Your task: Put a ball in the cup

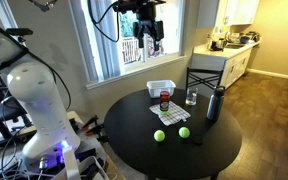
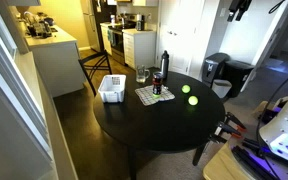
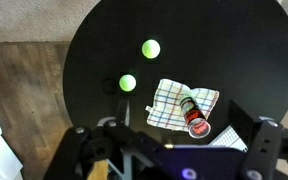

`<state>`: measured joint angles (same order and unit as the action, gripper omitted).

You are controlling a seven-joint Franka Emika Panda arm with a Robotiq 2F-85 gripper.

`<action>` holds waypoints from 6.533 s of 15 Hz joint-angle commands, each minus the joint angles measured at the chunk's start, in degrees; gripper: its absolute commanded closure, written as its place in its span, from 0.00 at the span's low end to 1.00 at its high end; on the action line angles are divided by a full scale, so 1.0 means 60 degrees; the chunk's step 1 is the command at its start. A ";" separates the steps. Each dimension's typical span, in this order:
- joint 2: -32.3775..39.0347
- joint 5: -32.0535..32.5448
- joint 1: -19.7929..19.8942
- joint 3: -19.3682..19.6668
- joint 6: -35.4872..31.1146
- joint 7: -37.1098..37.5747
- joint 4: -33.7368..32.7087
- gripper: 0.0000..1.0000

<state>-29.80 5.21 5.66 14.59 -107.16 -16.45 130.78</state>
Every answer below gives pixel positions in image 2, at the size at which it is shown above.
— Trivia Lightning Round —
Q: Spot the yellow-green tennis ball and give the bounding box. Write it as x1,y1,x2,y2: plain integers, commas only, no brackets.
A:
188,96,199,106
182,85,191,94

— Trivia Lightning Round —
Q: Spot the dark red travel cup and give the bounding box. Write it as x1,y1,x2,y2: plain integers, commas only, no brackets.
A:
152,72,163,96

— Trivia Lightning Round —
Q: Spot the checkered dish cloth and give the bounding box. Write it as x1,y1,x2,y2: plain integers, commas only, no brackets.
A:
135,85,175,106

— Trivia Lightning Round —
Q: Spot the clear glass mug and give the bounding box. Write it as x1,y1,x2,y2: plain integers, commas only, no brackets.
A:
136,65,150,83

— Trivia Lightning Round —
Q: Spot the round black table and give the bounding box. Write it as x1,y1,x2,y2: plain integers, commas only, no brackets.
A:
93,72,225,180

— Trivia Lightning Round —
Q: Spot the white plastic basket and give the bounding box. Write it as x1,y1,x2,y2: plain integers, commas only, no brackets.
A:
98,74,126,103

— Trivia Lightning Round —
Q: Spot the black water bottle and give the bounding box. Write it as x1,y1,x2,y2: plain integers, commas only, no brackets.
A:
160,51,169,79

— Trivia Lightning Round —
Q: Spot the white kitchen cabinet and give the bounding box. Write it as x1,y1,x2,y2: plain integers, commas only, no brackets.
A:
123,29,156,69

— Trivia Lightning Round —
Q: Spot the black wooden chair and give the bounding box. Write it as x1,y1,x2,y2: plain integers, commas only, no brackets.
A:
79,50,112,95

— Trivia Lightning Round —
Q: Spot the black coffee maker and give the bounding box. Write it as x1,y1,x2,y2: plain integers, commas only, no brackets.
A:
136,14,145,31

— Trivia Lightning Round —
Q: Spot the stainless kitchen stove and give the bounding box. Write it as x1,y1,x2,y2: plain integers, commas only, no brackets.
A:
108,14,136,65

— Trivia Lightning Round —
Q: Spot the black trash can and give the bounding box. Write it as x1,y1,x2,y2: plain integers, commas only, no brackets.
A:
202,53,230,87

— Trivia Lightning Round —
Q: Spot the small white waste bin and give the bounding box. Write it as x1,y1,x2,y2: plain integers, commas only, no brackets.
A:
212,79,232,98

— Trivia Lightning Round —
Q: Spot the black refrigerator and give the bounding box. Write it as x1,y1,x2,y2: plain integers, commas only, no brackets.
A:
80,0,116,52

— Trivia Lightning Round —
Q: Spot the black orange clamp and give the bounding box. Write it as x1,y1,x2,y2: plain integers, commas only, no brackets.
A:
209,112,246,143

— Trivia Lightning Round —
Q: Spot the white kitchen island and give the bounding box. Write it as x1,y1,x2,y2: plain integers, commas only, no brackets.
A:
26,25,85,97

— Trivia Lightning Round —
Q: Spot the light wooden board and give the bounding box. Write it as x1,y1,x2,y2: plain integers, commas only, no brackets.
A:
203,143,254,180

